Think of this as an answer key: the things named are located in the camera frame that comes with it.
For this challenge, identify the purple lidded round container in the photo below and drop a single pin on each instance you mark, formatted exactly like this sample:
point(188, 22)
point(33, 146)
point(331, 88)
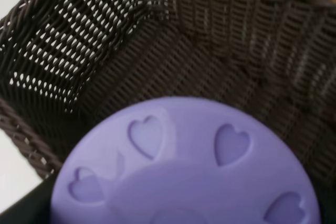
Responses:
point(182, 160)

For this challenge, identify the dark brown wicker basket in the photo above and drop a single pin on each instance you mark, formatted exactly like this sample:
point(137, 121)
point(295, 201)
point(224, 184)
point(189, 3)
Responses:
point(66, 65)

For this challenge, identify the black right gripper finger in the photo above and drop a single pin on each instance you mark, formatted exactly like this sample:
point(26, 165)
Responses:
point(33, 208)

